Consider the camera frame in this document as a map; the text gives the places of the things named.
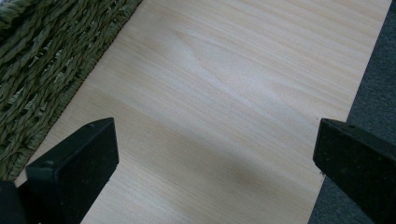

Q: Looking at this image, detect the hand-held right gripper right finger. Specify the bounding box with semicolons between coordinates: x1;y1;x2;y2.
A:
312;118;396;224

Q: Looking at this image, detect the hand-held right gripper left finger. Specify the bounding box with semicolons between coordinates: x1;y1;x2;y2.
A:
18;117;120;224

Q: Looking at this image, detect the green woven basket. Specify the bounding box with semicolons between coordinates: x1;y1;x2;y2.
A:
0;0;144;182

